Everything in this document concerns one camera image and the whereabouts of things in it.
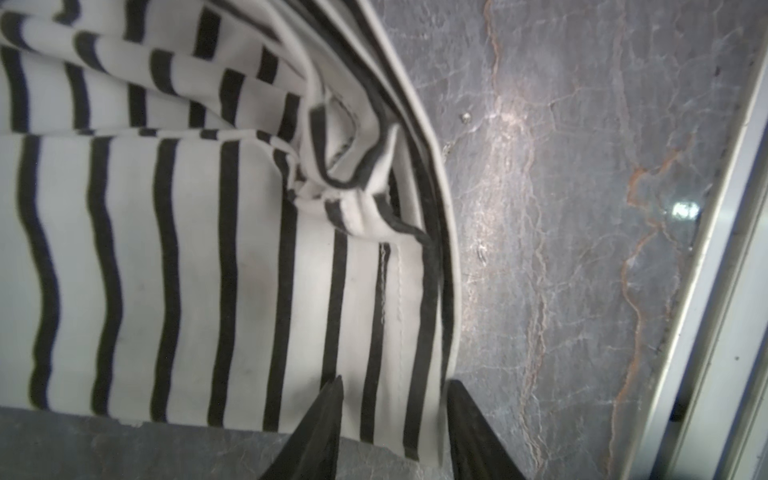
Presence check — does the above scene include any black white striped tank top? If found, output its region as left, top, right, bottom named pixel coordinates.
left=1, top=1, right=460, bottom=465

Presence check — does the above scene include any aluminium frame rail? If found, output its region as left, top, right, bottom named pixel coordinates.
left=622, top=49, right=767, bottom=479

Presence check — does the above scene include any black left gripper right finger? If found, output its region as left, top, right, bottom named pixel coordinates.
left=446, top=380, right=526, bottom=480

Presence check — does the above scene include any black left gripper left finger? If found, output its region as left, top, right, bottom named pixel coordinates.
left=260, top=376, right=344, bottom=480

